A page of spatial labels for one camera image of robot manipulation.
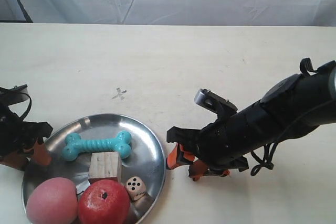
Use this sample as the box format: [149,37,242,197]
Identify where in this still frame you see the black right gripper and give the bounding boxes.
[166,102,275,182]

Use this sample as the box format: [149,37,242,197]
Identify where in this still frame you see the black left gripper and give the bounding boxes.
[1,103,53,171]

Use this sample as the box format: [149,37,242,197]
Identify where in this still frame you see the large round metal plate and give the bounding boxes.
[22,114,166,223]

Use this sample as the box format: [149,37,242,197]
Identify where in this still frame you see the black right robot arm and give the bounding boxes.
[166,58,335,181]

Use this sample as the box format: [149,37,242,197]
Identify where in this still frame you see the pink toy peach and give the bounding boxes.
[26,177,78,223]

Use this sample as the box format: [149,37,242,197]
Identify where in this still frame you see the wooden die black dots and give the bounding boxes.
[124,176,146,201]

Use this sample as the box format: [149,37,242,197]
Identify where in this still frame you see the turquoise rubber bone toy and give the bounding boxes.
[61,131,132,162]

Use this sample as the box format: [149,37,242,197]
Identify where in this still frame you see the small wooden block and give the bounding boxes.
[88,152,122,184]

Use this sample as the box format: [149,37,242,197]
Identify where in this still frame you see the red toy apple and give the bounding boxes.
[78,179,130,223]

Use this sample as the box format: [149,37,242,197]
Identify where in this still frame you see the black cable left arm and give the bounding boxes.
[0,87,33,125]

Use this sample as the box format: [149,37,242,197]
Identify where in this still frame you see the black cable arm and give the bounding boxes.
[249,98,336,177]
[0,87,33,125]

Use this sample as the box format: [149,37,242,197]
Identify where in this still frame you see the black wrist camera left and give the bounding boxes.
[1,84,29,106]

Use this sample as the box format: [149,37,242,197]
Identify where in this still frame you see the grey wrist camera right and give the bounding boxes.
[194,89,238,120]

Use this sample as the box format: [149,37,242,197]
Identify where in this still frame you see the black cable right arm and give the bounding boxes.
[249,98,336,177]

